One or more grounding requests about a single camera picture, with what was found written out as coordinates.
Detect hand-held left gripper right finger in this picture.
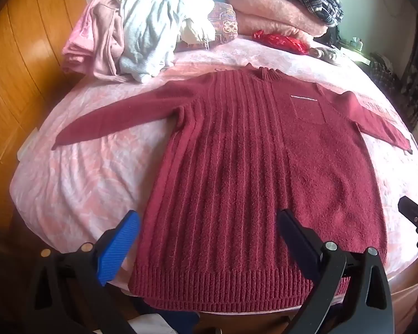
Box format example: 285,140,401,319
278,209,394,334

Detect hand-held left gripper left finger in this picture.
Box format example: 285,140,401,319
31,210,140,334

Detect dark red knit sweater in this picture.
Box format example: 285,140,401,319
52,63,413,311

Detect pink floral bed sheet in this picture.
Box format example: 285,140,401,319
10,36,418,307

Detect dark patterned curtain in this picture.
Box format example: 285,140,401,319
368,24,418,131

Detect beige shoes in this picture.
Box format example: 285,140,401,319
309,46,342,66

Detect red patterned cloth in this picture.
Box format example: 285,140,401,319
252,30,311,55

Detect pink garment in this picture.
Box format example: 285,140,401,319
62,0,131,83

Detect wooden wardrobe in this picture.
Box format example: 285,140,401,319
0,0,88,232

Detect white ribbed knit garment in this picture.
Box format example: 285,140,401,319
116,0,215,83

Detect cream zippered garment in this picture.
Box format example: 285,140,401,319
177,17,217,48

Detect folded pink fuzzy blanket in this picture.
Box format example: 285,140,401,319
209,0,330,42

